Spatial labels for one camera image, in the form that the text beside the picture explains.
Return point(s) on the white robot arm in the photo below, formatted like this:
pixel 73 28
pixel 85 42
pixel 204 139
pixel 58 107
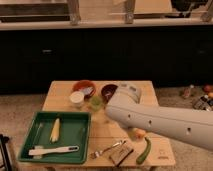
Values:
pixel 190 126

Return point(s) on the dark purple bowl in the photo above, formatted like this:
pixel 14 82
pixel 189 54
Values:
pixel 107 91

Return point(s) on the orange bowl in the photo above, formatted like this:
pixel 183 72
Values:
pixel 86 86

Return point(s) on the green plastic cup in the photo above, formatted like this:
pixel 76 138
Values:
pixel 95 103

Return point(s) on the white round cup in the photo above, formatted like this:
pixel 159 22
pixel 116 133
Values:
pixel 77 98

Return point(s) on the green plastic tray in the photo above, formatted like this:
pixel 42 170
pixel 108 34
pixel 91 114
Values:
pixel 74 131

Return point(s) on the orange peach fruit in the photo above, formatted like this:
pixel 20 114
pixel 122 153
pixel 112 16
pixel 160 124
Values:
pixel 139 134

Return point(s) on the wooden table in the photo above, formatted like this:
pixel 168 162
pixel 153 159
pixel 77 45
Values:
pixel 104 131

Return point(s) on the silver fork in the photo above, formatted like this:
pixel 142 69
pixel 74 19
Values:
pixel 99 153

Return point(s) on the brown rectangular box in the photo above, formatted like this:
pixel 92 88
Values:
pixel 121 153

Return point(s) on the green cucumber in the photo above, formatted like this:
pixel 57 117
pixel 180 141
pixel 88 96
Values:
pixel 142 157

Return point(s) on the white handled spatula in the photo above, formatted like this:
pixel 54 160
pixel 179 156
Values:
pixel 42 151

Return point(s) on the black chair frame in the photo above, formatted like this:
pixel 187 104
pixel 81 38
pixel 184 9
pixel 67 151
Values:
pixel 6 164

